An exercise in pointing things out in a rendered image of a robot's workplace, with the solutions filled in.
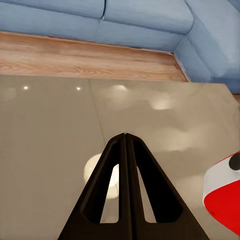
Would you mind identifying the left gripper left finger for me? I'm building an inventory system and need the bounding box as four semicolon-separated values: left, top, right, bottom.
57;133;134;240

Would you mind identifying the radio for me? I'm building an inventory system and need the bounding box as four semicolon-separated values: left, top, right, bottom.
202;151;240;236

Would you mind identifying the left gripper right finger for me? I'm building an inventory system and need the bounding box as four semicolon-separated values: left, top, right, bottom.
125;133;210;240

